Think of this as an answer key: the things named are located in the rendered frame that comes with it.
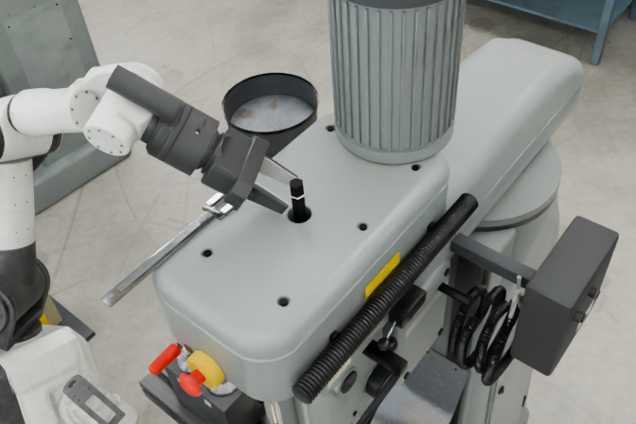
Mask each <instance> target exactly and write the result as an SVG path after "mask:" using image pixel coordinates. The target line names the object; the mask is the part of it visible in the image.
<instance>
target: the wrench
mask: <svg viewBox="0 0 636 424"><path fill-rule="evenodd" d="M223 197H224V195H222V194H221V193H220V192H218V193H217V194H216V195H215V196H214V197H212V198H211V199H210V200H209V201H208V202H206V204H205V205H204V206H202V210H203V213H202V214H201V215H200V216H199V217H197V218H196V219H195V220H194V221H192V222H191V223H190V224H189V225H188V226H186V227H185V228H184V229H183V230H182V231H181V232H179V233H178V234H177V235H176V236H175V237H173V238H172V239H171V240H170V241H169V242H167V243H166V244H165V245H164V246H163V247H161V248H160V249H159V250H158V251H157V252H155V253H154V254H153V255H152V256H151V257H149V258H148V259H147V260H146V261H145V262H143V263H142V264H141V265H140V266H139V267H137V268H136V269H135V270H134V271H133V272H132V273H130V274H129V275H128V276H127V277H125V278H124V279H123V280H122V281H121V282H120V283H118V284H117V285H116V286H115V287H114V288H112V289H111V290H110V291H109V292H107V293H106V294H105V295H104V296H103V297H102V298H101V299H100V300H101V302H103V303H104V304H105V305H107V306H108V307H109V308H111V307H112V306H113V305H114V304H116V303H117V302H118V301H119V300H120V299H121V298H123V297H124V296H125V295H126V294H127V293H128V292H130V291H131V290H132V289H133V288H134V287H135V286H137V285H138V284H139V283H140V282H141V281H142V280H144V279H145V278H146V277H147V276H148V275H149V274H151V273H152V272H153V271H154V270H155V269H157V268H158V267H159V266H160V265H161V264H162V263H163V262H165V261H166V260H167V259H168V258H169V257H170V256H172V255H173V254H174V253H175V252H176V251H178V250H179V249H180V248H181V247H182V246H183V245H185V244H186V243H187V242H188V241H189V240H190V239H192V238H193V237H194V236H195V235H196V234H198V233H199V232H200V231H201V230H202V229H203V228H204V227H205V226H206V225H207V224H208V223H210V222H211V221H212V220H214V219H215V218H216V219H218V220H221V219H222V218H223V217H224V216H227V215H228V214H229V213H230V212H231V211H232V210H233V207H234V206H232V205H230V204H227V205H226V206H225V207H224V208H223V209H221V211H220V210H218V209H216V208H215V207H214V206H215V205H216V204H217V203H218V202H220V201H221V200H222V199H223Z"/></svg>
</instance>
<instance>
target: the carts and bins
mask: <svg viewBox="0 0 636 424"><path fill-rule="evenodd" d="M314 90H315V91H314ZM315 92H316V93H315ZM316 94H317V95H318V93H317V91H316V89H315V87H314V86H313V85H312V84H311V83H310V82H309V81H308V80H306V79H303V78H301V77H299V76H295V75H293V74H287V73H265V74H259V75H256V76H252V77H250V78H248V79H244V80H242V81H240V82H239V83H237V84H235V85H234V86H233V87H232V88H231V89H230V90H228V92H227V93H226V95H225V96H224V98H223V101H222V103H221V109H222V105H223V112H222V113H224V115H223V116H224V118H225V120H226V122H227V126H228V128H233V129H235V130H236V131H238V132H240V133H243V134H244V135H246V136H248V137H250V138H252V137H253V136H257V137H259V138H261V139H262V140H263V139H264V138H265V139H267V140H268V143H270V144H269V147H268V149H267V151H266V154H265V155H267V156H269V157H271V158H273V157H274V156H276V155H277V154H278V153H279V152H280V151H282V150H283V149H284V148H285V147H287V146H288V145H289V144H290V143H291V142H292V141H293V140H294V139H295V138H296V137H298V136H299V135H300V134H301V133H303V132H304V131H305V130H306V129H307V128H309V127H310V126H311V125H312V124H313V123H315V122H316V121H317V108H318V103H319V98H318V103H317V96H316ZM223 102H224V103H223Z"/></svg>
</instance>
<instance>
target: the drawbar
mask: <svg viewBox="0 0 636 424"><path fill-rule="evenodd" d="M290 189H291V196H293V197H295V198H299V197H301V196H303V195H304V187H303V180H302V179H298V178H294V179H292V180H290ZM291 203H292V210H293V217H294V223H303V222H306V221H307V213H306V205H305V196H304V197H302V198H300V199H299V200H297V199H294V198H291Z"/></svg>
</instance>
